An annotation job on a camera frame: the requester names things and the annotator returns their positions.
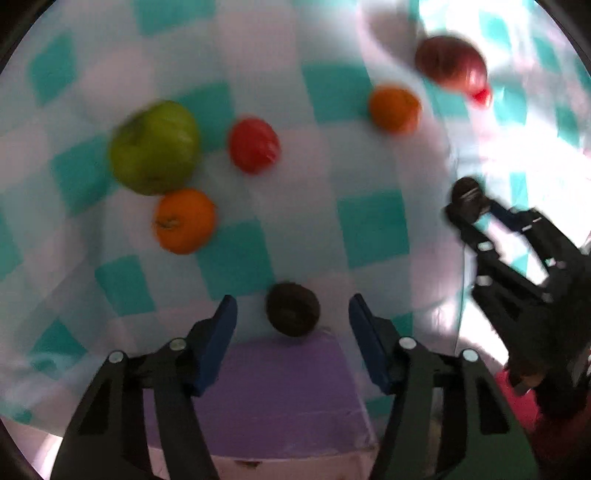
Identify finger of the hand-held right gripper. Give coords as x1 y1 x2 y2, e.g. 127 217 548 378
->
487 198 578 278
445 205 546 305

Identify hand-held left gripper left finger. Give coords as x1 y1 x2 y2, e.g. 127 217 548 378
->
51 295 238 480

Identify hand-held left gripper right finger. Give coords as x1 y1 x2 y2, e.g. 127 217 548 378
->
348 293 541 480

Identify dark brown round fruit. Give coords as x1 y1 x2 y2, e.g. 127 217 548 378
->
450 176 490 222
265 281 321 337

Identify purple cardboard box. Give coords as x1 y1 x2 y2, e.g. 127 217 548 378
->
143 329 378 480

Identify green tomato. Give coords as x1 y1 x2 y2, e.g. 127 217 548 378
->
108 100 201 196

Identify red clothing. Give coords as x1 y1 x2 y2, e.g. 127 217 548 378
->
493 367 591 467

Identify orange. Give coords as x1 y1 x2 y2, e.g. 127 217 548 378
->
368 84 422 134
153 188 218 256

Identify dark red apple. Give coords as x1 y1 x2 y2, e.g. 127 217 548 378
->
414 35 489 95

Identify teal white checkered tablecloth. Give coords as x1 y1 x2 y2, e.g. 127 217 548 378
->
0 0 591 444

